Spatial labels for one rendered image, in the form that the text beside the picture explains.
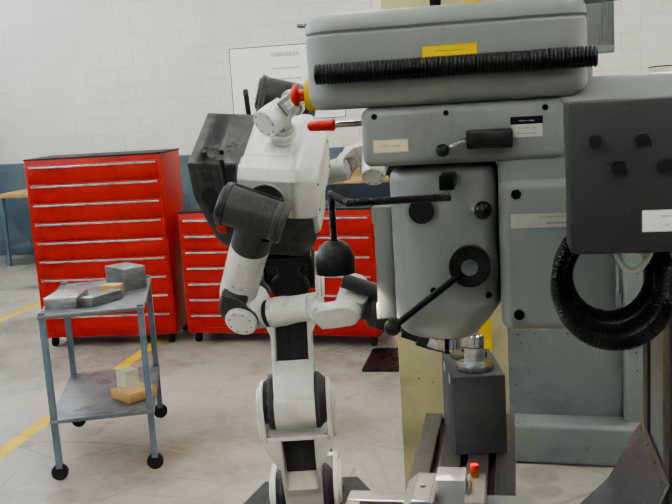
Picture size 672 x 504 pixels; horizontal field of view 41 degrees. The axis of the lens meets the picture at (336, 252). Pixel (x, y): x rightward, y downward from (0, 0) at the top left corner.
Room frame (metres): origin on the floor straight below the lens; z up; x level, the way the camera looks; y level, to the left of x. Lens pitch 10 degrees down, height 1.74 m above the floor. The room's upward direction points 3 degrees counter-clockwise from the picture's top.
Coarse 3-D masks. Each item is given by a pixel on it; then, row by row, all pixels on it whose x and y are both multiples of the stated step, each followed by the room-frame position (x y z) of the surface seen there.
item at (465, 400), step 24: (456, 360) 2.08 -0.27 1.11; (456, 384) 1.95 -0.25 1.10; (480, 384) 1.95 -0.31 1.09; (504, 384) 1.95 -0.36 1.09; (456, 408) 1.95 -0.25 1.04; (480, 408) 1.95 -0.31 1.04; (504, 408) 1.95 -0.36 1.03; (456, 432) 1.95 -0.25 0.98; (480, 432) 1.95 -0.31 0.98; (504, 432) 1.95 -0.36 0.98
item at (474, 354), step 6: (468, 342) 1.99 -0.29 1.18; (474, 342) 1.98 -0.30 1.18; (480, 342) 1.99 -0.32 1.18; (468, 348) 1.99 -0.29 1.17; (474, 348) 1.98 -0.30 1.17; (480, 348) 1.99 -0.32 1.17; (468, 354) 1.99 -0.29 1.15; (474, 354) 1.98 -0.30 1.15; (480, 354) 1.99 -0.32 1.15; (468, 360) 1.99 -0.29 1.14; (474, 360) 1.98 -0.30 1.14; (480, 360) 1.99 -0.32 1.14
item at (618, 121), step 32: (576, 128) 1.21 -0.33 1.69; (608, 128) 1.20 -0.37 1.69; (640, 128) 1.20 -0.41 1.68; (576, 160) 1.21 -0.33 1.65; (608, 160) 1.20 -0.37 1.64; (640, 160) 1.20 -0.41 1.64; (576, 192) 1.21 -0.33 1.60; (608, 192) 1.20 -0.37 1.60; (640, 192) 1.20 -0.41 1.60; (576, 224) 1.21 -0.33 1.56; (608, 224) 1.20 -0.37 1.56; (640, 224) 1.20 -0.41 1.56
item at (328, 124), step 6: (318, 120) 1.76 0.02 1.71; (324, 120) 1.76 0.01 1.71; (330, 120) 1.75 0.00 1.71; (360, 120) 1.74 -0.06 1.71; (312, 126) 1.76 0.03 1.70; (318, 126) 1.75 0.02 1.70; (324, 126) 1.75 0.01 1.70; (330, 126) 1.75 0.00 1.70; (336, 126) 1.75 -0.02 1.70; (342, 126) 1.75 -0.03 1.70; (348, 126) 1.75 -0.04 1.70; (354, 126) 1.75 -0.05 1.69
